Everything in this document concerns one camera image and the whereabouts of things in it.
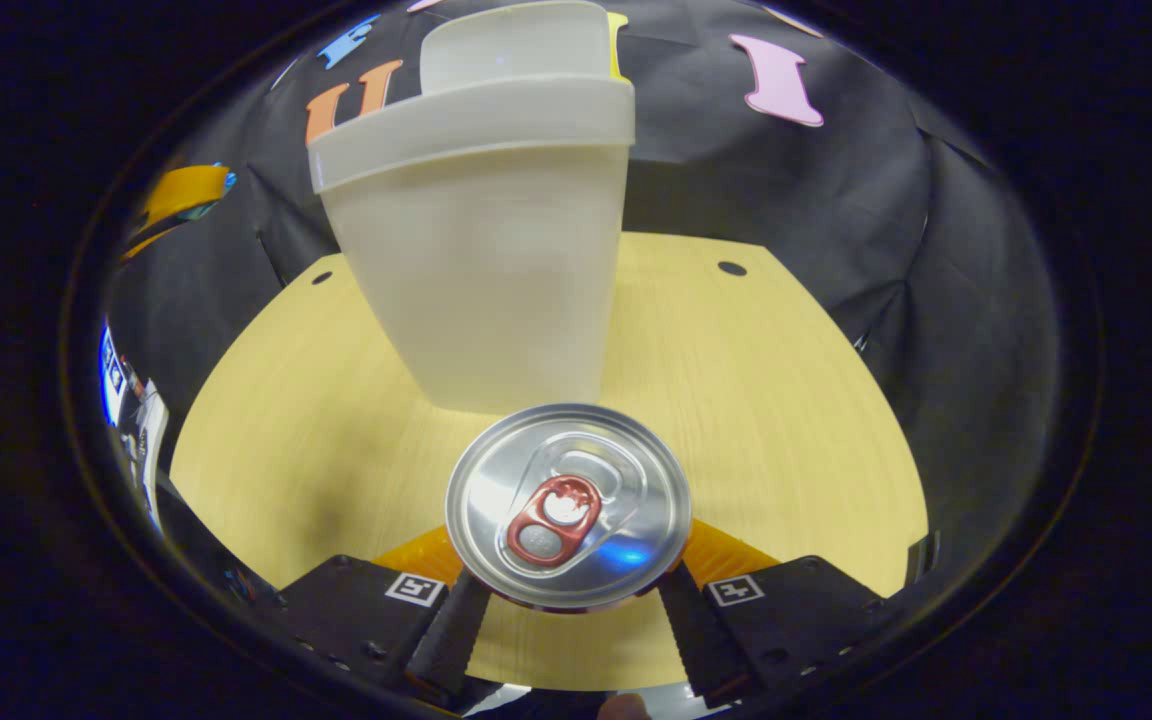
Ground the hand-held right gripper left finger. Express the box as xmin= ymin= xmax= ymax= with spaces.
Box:
xmin=276 ymin=525 xmax=492 ymax=701

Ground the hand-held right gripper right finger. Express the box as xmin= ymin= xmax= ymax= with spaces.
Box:
xmin=656 ymin=518 xmax=887 ymax=701

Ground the silver pop can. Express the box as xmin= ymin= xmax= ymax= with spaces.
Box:
xmin=444 ymin=403 xmax=694 ymax=614

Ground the white desktop garbage bin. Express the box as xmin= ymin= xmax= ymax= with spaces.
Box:
xmin=306 ymin=0 xmax=637 ymax=416

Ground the wooden desktop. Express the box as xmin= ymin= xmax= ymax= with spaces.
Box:
xmin=168 ymin=232 xmax=930 ymax=693

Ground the bright computer screen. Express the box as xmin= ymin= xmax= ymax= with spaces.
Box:
xmin=99 ymin=322 xmax=132 ymax=426

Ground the white side table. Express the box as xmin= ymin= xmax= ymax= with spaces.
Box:
xmin=131 ymin=380 xmax=172 ymax=531

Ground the black backdrop cloth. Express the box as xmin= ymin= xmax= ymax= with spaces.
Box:
xmin=106 ymin=0 xmax=1062 ymax=591

